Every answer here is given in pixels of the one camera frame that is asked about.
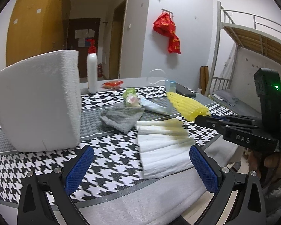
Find yellow foam net sleeve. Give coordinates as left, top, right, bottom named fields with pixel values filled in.
left=166, top=92, right=211, bottom=121

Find green plastic bag bundle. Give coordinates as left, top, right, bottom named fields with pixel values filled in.
left=122, top=88, right=141, bottom=107

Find grey knitted cloth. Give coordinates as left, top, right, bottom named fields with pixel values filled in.
left=100, top=107, right=145, bottom=134

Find blue face mask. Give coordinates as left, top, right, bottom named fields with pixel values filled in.
left=140, top=97, right=173, bottom=116

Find person's right hand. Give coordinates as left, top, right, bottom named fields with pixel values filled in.
left=248, top=151, right=281, bottom=183

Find black smartphone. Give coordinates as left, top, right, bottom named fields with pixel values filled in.
left=176, top=84, right=196, bottom=98

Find clear plastic cup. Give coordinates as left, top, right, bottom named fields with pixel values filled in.
left=165, top=79, right=177, bottom=92

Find metal bunk bed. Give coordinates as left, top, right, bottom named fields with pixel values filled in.
left=205, top=1, right=281, bottom=115

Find red snack packet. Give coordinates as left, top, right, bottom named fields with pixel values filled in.
left=101, top=80, right=124, bottom=89

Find white styrofoam box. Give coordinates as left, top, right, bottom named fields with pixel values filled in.
left=0, top=50, right=82, bottom=152

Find red hanging bag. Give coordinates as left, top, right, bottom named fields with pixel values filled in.
left=153, top=12, right=181, bottom=54

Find red fire extinguisher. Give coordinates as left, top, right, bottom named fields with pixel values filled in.
left=97, top=64, right=102, bottom=78

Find white red pump bottle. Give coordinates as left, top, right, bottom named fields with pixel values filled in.
left=86, top=39, right=98, bottom=94

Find dark brown door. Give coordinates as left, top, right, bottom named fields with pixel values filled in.
left=67, top=18, right=100, bottom=78

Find wooden wardrobe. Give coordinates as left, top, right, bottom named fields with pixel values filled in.
left=6, top=0, right=71, bottom=66

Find wooden sticks by wall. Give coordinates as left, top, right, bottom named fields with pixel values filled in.
left=200, top=66, right=209, bottom=95

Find wall coat hook rail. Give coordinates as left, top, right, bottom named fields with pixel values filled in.
left=161, top=8, right=173, bottom=20

